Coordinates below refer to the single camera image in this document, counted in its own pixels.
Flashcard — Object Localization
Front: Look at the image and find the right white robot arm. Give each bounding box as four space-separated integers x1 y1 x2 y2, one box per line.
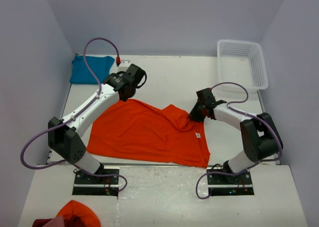
189 88 283 184

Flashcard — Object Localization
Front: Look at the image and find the dark red cloth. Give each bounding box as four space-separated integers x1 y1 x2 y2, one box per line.
32 219 56 227

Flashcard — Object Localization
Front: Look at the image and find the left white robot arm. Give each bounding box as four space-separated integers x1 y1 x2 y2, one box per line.
48 64 147 184

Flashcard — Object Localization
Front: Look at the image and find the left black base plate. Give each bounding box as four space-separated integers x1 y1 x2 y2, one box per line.
72 169 119 197

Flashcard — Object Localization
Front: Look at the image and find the folded blue t shirt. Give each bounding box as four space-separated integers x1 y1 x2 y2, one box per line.
69 55 115 85

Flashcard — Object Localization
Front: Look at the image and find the pink cloth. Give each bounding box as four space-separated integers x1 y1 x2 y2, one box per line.
43 216 65 227

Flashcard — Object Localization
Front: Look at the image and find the white plastic basket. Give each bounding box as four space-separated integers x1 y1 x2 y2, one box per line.
217 39 269 93

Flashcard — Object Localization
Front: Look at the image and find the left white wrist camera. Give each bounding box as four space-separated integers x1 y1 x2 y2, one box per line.
119 60 131 68

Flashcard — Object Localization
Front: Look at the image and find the orange t shirt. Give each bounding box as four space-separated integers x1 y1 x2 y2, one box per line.
87 99 210 168

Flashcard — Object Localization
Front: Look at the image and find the orange cloth in pile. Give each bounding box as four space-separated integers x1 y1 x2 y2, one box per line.
56 200 101 227

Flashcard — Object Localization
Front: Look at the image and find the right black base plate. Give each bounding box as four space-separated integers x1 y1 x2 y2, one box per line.
207 171 255 197

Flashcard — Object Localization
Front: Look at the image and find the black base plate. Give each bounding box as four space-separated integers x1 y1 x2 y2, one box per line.
72 169 119 197
207 171 255 197

